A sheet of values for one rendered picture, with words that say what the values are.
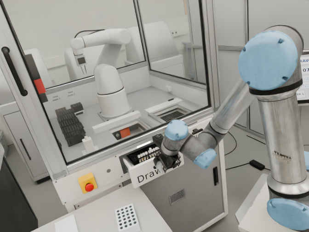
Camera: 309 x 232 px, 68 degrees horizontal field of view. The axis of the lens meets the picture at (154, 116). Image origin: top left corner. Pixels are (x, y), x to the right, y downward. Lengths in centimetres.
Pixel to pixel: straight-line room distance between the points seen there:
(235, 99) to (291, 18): 172
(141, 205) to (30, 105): 65
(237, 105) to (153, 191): 84
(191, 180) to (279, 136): 101
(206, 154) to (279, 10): 190
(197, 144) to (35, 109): 66
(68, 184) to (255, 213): 82
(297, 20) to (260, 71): 187
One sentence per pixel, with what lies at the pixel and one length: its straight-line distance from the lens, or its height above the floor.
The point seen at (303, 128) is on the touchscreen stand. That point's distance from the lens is 172.
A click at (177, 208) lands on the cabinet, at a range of 164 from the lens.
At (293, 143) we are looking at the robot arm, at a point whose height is 121.
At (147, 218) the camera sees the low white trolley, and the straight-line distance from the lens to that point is 110.
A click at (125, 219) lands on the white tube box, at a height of 80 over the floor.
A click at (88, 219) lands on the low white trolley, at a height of 76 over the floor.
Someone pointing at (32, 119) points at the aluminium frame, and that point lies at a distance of 107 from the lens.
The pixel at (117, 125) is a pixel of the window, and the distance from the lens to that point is 116.
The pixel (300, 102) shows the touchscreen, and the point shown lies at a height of 97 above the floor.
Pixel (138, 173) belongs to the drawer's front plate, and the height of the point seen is 89.
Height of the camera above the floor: 156
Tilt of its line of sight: 24 degrees down
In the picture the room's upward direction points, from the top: 11 degrees counter-clockwise
